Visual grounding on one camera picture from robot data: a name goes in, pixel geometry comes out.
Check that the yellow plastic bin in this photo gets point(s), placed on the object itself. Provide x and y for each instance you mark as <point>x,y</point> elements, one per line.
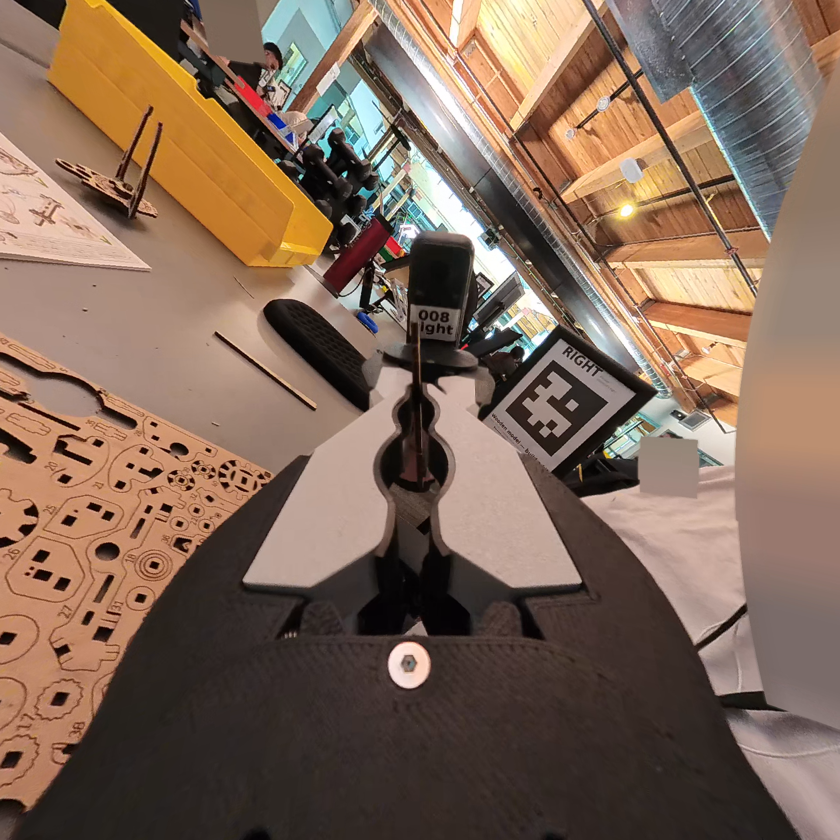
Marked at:
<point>197,151</point>

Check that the dark red cylinder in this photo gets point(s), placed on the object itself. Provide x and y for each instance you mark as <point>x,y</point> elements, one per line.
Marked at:
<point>354,259</point>

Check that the ceiling spot lamp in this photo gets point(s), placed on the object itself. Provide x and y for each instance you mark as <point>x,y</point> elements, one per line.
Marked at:
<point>627,210</point>

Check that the rack of black dumbbells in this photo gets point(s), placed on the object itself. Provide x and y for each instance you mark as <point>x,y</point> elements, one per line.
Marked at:
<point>341,170</point>

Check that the person's white shirt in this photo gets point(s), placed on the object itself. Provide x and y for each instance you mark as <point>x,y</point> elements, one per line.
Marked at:
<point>656,558</point>

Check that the round wooden model assembly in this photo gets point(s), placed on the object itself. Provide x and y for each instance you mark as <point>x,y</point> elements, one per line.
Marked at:
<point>111,187</point>

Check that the illustrated instruction booklet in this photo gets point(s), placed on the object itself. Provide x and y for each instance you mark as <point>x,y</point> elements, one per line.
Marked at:
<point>39,236</point>

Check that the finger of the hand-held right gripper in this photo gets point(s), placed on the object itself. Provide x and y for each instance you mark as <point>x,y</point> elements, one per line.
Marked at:
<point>469,387</point>
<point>387,380</point>

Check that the slotted wooden shaft piece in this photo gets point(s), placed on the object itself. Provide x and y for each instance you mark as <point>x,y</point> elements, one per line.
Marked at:
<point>418,420</point>

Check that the thin wooden stick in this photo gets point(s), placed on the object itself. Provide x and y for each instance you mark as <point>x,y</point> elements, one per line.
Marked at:
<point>262,369</point>

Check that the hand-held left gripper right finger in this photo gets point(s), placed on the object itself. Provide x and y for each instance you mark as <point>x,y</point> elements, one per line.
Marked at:
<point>505,525</point>

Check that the black mesh pad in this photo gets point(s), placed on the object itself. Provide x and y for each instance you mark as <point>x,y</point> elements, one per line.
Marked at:
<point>315,341</point>

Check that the large silver ventilation duct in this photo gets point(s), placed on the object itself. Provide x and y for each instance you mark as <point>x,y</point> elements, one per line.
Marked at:
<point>735,79</point>

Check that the wooden laser-cut parts sheet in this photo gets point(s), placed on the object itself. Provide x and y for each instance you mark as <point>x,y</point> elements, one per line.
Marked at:
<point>118,512</point>

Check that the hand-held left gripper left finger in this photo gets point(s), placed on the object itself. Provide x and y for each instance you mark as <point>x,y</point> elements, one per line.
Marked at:
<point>321,518</point>

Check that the black framed marker sign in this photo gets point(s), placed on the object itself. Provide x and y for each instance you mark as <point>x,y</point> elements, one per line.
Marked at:
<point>564,407</point>

